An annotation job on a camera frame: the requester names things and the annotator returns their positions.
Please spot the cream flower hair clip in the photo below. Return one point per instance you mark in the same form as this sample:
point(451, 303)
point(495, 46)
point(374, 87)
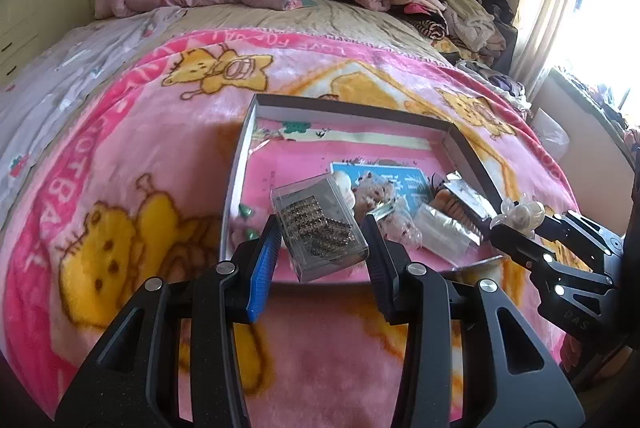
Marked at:
point(520, 213)

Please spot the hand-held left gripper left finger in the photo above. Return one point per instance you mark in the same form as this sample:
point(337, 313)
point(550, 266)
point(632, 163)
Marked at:
point(262, 273)

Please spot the cluttered window ledge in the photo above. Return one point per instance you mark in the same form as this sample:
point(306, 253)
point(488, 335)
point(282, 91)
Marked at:
point(600, 103)

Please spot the amber claw hair clip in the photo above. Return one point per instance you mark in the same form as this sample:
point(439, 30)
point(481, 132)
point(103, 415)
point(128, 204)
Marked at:
point(450, 208)

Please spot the beige mesh bow hair clip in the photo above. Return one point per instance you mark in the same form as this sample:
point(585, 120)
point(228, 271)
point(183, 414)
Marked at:
point(380, 195)

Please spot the pile of clothes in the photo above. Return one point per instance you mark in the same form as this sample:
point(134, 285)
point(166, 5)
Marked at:
point(460, 16)

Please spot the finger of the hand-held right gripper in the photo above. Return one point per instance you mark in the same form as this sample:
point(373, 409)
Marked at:
point(585, 240)
point(545, 273)

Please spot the clear box of hair pins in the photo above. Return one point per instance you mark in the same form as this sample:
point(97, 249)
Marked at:
point(315, 228)

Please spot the shiny plastic packet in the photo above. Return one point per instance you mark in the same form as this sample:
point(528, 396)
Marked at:
point(470, 198)

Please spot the pink cartoon printed blanket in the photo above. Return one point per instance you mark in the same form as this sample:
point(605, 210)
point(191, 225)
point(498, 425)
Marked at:
point(150, 133)

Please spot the beige bedspread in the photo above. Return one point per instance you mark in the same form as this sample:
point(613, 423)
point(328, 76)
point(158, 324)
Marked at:
point(325, 23)

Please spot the clear plastic bag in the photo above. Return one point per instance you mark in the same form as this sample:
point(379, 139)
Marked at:
point(550, 133)

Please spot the dark cardboard box tray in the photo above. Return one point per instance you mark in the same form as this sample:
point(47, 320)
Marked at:
point(280, 143)

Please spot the small green hair clip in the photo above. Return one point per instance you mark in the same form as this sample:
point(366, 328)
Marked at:
point(252, 234)
point(250, 209)

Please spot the bright window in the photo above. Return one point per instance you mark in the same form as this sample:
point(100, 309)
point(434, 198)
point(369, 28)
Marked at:
point(610, 8)

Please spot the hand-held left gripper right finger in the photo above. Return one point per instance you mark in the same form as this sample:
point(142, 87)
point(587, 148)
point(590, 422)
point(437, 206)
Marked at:
point(380, 268)

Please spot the clear plastic packet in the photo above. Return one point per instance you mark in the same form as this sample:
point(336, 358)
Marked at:
point(442, 230)

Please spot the grey printed bed sheet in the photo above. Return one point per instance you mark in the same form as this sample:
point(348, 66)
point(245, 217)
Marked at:
point(65, 78)

